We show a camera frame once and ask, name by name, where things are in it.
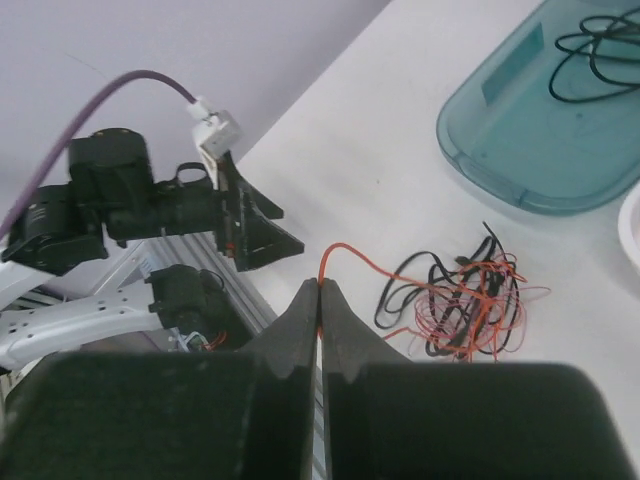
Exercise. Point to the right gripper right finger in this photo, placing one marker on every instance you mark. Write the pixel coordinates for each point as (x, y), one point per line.
(387, 417)

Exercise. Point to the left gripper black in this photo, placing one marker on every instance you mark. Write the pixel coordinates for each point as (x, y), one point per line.
(190, 203)

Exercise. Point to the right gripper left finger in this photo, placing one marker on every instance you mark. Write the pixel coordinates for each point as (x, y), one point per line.
(244, 414)

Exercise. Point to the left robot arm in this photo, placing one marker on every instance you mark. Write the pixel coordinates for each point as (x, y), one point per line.
(113, 252)

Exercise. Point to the teal plastic tray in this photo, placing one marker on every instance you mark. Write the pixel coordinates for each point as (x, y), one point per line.
(549, 122)

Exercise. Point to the white perforated basket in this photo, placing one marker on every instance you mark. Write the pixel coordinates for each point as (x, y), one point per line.
(628, 226)

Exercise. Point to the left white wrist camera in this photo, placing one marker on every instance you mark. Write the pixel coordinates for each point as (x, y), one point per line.
(214, 134)

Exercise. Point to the aluminium mounting rail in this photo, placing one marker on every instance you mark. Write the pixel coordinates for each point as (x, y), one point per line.
(161, 298)

